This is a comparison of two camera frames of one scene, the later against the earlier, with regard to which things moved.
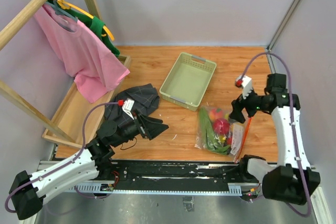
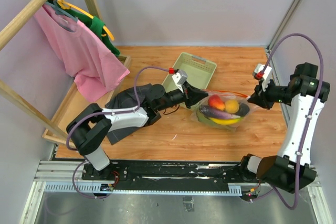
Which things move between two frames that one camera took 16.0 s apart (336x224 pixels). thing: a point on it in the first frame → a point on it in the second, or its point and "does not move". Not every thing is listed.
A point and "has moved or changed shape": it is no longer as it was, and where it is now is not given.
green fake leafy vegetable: [211, 140] → [204, 119]
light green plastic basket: [186, 82] does not move
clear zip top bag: [217, 133] has moved or changed shape
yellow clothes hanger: [67, 6] does not move
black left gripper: [150, 127] → [191, 94]
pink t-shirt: [95, 69] does not move
